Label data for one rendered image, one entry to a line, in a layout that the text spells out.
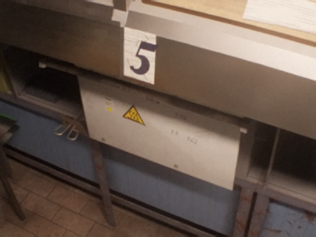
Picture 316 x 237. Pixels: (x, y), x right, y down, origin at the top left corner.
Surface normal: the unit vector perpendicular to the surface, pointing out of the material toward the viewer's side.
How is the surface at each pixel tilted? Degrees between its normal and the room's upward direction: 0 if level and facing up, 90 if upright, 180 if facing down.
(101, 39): 80
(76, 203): 0
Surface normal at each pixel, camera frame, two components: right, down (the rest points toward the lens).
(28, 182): -0.05, -0.69
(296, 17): -0.25, -0.32
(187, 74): -0.47, 0.51
